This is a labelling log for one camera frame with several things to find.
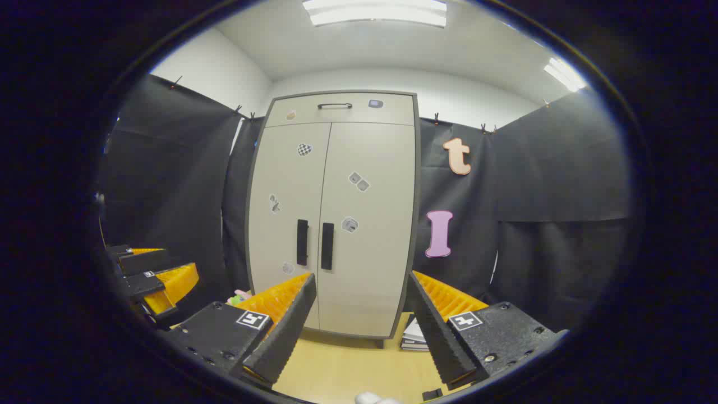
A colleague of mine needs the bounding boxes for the long ceiling light panel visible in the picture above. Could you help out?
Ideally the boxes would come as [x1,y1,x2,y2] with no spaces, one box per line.
[302,0,448,29]

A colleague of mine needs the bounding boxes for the grey double-door shoe cabinet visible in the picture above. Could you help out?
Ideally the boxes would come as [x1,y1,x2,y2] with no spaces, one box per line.
[245,91,421,346]

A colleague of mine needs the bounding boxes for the stack of magazines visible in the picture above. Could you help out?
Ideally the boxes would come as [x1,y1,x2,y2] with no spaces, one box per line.
[401,314,430,352]

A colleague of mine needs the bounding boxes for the narrow ceiling light panel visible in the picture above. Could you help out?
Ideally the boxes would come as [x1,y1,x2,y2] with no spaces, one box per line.
[543,56,587,93]

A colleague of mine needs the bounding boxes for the grey cabinet drawer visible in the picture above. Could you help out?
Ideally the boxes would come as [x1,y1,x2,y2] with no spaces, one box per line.
[265,93,416,127]

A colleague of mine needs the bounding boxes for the black backdrop cloth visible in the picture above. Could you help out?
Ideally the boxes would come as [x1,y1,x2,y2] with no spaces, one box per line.
[98,73,634,332]

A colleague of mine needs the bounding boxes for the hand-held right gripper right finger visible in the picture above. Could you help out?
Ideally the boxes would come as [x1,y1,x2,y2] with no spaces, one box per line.
[405,270,561,392]

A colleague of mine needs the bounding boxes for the grey cabinet door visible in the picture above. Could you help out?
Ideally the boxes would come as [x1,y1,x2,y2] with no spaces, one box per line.
[248,122,332,330]
[317,122,417,337]

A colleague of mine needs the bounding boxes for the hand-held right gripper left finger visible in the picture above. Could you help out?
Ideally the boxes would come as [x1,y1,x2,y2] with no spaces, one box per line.
[160,273,318,391]

